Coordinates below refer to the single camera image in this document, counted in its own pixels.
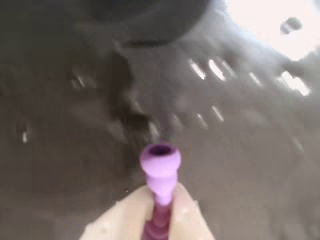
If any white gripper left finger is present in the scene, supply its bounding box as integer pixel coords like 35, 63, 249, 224
81, 186, 158, 240

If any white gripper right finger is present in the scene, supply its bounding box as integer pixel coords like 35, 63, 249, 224
169, 183, 219, 240

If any purple ribbed pen grip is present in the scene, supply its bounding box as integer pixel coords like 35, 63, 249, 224
139, 143, 182, 240

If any stainless steel cup with handle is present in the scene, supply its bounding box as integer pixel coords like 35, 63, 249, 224
82, 0, 215, 49

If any black glossy mat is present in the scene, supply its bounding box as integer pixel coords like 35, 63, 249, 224
0, 0, 320, 240

